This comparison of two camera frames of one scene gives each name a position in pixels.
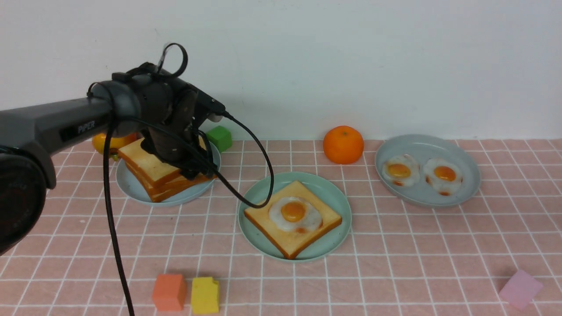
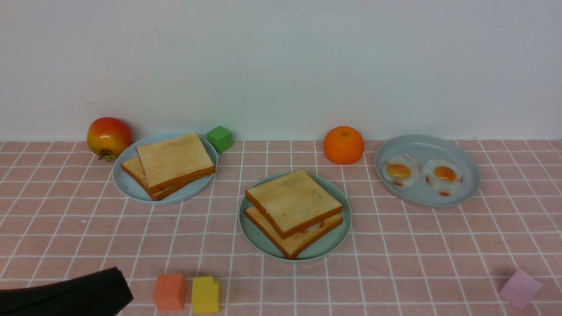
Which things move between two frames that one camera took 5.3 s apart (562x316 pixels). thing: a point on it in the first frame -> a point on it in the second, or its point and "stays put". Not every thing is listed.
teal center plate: [257, 190] stays put
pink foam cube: [521, 289] stays put
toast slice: [145, 165] -> [293, 202]
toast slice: [289, 244] stays put
